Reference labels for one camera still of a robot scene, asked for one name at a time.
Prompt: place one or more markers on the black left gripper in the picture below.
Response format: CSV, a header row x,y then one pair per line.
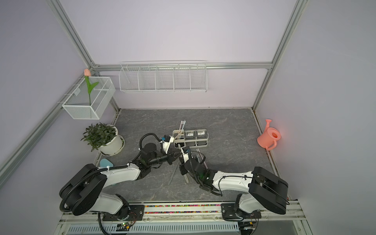
x,y
173,156

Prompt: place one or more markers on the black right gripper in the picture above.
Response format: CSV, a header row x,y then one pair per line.
x,y
181,169

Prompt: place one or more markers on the light blue toothbrush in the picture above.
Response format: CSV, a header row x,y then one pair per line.
x,y
175,134

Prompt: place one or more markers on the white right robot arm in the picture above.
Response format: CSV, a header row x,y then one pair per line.
x,y
259,188

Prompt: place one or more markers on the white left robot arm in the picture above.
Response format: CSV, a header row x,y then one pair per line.
x,y
84,192

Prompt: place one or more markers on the white toothbrush holder caddy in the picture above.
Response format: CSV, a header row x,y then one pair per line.
x,y
193,138

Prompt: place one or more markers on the teal thin toothbrush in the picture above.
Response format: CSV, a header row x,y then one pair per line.
x,y
201,159

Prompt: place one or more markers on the teal garden trowel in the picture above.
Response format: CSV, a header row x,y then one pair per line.
x,y
105,163

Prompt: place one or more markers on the potted green plant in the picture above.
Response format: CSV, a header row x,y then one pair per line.
x,y
104,138

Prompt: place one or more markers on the pink watering can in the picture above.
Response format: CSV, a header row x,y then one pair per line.
x,y
268,139

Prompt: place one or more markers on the white mesh basket small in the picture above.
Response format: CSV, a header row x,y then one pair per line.
x,y
77,102

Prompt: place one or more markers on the pink artificial tulip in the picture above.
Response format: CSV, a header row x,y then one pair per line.
x,y
90,86

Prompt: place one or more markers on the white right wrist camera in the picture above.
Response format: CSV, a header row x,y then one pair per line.
x,y
187,151

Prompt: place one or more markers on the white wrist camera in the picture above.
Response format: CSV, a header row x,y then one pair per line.
x,y
187,151
166,142

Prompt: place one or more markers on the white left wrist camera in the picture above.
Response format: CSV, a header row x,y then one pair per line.
x,y
166,142

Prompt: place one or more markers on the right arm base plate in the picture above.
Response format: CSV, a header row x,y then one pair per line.
x,y
232,212

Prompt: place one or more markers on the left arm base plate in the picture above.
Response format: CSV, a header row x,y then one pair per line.
x,y
129,213

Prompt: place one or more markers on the white vented cable duct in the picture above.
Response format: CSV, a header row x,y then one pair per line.
x,y
171,228

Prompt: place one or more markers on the white wire basket long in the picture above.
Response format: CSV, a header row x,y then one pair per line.
x,y
163,76

